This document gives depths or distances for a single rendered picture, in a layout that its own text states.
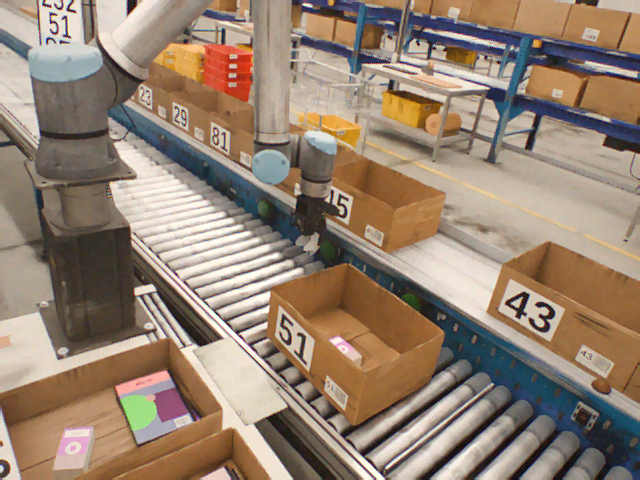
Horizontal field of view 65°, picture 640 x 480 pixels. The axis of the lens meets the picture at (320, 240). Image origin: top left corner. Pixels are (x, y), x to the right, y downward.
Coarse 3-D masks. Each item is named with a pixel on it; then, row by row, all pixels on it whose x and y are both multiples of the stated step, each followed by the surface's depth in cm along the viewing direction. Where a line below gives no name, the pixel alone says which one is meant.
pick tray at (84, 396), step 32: (128, 352) 120; (160, 352) 127; (32, 384) 108; (64, 384) 113; (96, 384) 119; (192, 384) 120; (32, 416) 111; (64, 416) 112; (96, 416) 113; (32, 448) 104; (96, 448) 106; (128, 448) 107; (160, 448) 101
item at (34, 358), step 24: (144, 288) 159; (0, 336) 133; (24, 336) 134; (48, 336) 135; (144, 336) 140; (0, 360) 126; (24, 360) 127; (48, 360) 128; (72, 360) 129; (192, 360) 134; (0, 384) 119; (240, 432) 116; (264, 456) 111
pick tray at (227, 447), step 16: (224, 432) 104; (192, 448) 100; (208, 448) 103; (224, 448) 106; (240, 448) 104; (160, 464) 96; (176, 464) 99; (192, 464) 102; (208, 464) 105; (224, 464) 107; (240, 464) 105; (256, 464) 99
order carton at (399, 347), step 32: (288, 288) 143; (320, 288) 153; (352, 288) 156; (320, 320) 155; (352, 320) 157; (384, 320) 148; (416, 320) 138; (288, 352) 138; (320, 352) 125; (384, 352) 145; (416, 352) 124; (320, 384) 129; (352, 384) 118; (384, 384) 121; (416, 384) 133; (352, 416) 121
